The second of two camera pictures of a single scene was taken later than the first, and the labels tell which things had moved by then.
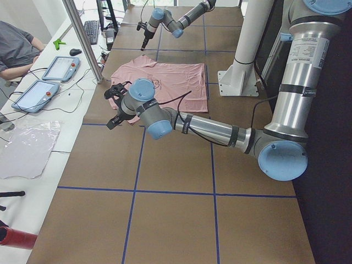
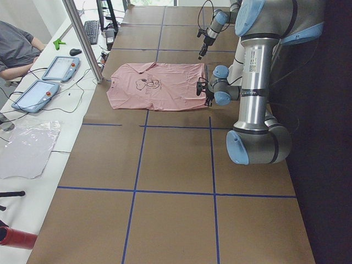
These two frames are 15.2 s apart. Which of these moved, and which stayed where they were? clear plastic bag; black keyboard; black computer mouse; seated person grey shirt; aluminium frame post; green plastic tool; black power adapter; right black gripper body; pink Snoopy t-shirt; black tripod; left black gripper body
Moved: left black gripper body; pink Snoopy t-shirt; right black gripper body
Stayed: aluminium frame post; seated person grey shirt; black power adapter; green plastic tool; black keyboard; clear plastic bag; black computer mouse; black tripod
